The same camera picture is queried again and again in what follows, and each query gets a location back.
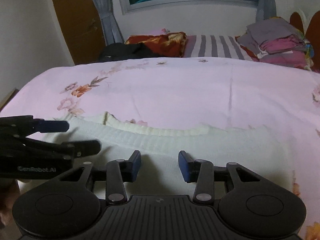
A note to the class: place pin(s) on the pink floral bed blanket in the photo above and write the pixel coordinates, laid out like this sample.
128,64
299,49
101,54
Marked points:
184,93

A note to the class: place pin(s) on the grey curtain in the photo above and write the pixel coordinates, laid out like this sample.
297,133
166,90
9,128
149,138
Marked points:
266,9
108,22

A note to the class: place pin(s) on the grey white striped sheet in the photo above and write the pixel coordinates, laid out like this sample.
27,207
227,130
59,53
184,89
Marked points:
214,46

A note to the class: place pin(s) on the black cloth bundle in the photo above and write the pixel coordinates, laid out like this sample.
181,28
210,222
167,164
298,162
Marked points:
121,51

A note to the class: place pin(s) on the red white heart headboard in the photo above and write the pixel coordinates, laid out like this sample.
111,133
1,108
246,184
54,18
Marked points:
312,33

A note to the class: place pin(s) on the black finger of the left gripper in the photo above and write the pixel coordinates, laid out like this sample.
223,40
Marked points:
26,148
26,125

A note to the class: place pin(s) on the stack of folded clothes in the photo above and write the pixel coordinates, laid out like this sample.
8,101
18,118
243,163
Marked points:
275,41

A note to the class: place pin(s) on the grey left curtain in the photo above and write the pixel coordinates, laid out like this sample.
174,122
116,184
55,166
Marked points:
108,22

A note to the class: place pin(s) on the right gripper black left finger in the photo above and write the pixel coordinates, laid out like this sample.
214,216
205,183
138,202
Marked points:
121,171

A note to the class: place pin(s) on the grey right curtain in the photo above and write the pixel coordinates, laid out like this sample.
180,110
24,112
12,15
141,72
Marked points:
266,9

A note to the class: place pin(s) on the white knitted garment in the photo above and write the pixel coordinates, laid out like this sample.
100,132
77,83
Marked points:
254,148

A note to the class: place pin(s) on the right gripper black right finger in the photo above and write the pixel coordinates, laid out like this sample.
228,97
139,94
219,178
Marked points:
200,172

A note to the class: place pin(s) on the brown wooden door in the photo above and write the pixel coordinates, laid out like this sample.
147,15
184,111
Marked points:
81,28

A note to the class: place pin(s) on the red orange patterned pillow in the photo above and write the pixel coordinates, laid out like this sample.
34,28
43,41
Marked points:
167,45

